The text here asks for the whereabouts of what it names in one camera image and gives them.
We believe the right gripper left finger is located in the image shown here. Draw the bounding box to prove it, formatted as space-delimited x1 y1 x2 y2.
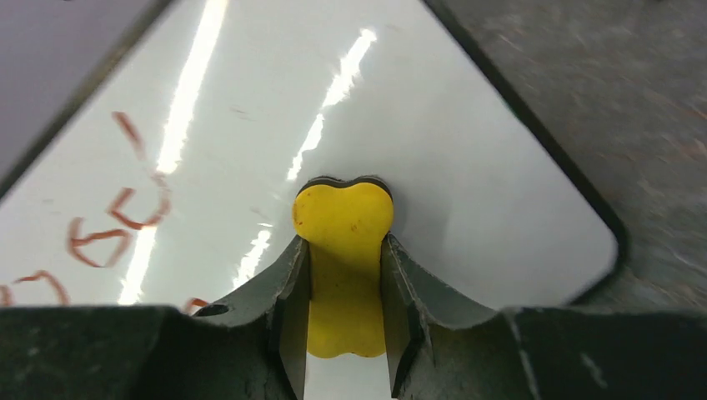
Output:
1 237 310 399

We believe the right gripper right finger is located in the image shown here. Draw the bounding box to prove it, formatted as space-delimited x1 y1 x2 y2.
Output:
380 235 706 399

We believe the yellow bone-shaped eraser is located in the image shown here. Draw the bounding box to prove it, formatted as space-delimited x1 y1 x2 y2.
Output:
292 176 394 359

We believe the white whiteboard with red writing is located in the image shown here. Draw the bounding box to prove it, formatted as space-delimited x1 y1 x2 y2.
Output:
1 1 624 399

